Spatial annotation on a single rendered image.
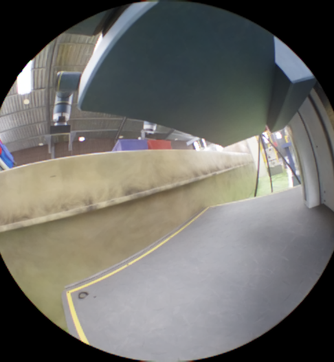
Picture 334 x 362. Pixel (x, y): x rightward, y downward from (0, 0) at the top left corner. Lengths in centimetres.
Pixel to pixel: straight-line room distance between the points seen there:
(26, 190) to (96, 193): 34
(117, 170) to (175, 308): 58
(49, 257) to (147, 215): 53
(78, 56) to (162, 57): 979
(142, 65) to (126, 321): 38
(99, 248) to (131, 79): 58
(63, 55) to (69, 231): 980
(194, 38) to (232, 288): 37
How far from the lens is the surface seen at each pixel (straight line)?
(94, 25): 36
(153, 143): 82
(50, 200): 59
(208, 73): 19
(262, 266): 32
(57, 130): 80
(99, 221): 58
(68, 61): 1007
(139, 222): 64
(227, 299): 27
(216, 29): 16
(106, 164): 62
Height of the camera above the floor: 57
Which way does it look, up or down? 3 degrees up
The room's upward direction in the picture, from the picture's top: 16 degrees counter-clockwise
